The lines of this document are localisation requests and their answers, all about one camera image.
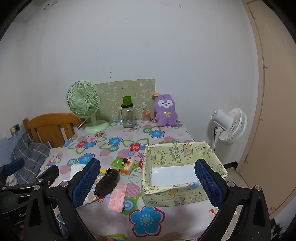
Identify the green plastic cup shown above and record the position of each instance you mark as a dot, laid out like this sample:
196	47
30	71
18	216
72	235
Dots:
127	100

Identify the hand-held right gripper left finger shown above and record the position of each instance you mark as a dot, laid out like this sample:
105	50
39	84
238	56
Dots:
85	183

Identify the yellow printed fabric box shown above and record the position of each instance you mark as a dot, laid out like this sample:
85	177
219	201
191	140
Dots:
175	197

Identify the dark grey knitted sock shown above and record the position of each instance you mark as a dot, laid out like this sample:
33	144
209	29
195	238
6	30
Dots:
107	183

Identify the white standing fan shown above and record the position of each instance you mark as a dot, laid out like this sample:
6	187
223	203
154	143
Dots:
231	129

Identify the green desk fan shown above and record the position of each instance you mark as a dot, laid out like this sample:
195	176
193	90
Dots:
81	102

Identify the white tissue packet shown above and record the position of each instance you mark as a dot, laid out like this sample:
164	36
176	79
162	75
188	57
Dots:
77	169

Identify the wall socket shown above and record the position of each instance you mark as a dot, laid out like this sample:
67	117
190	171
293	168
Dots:
15	128

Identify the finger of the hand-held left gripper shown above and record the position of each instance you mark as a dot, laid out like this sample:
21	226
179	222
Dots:
13	165
49	175

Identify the wooden bed headboard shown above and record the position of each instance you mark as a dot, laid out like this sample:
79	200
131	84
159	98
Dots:
46	127

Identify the purple plush bunny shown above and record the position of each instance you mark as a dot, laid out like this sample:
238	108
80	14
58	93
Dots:
165	113

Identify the cotton swab container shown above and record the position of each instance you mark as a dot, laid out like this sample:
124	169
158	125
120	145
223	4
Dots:
146	118

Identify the glass jar mug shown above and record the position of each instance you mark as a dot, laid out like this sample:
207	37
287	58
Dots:
128	118

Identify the yellow cartoon tissue packet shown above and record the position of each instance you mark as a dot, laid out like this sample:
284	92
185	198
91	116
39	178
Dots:
102	172

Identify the grey plaid pillow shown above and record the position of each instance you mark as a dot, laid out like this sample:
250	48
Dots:
32	153

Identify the beige door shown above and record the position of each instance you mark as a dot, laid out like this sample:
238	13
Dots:
277	92

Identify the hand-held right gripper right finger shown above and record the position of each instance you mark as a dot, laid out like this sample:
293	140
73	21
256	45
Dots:
209	185

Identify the green tissue packet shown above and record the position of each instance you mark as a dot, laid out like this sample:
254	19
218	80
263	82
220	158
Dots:
120	165

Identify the pink tissue packet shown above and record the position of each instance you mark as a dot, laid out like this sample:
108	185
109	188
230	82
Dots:
116	199

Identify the green printed board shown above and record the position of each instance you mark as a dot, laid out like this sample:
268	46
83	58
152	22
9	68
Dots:
136	90

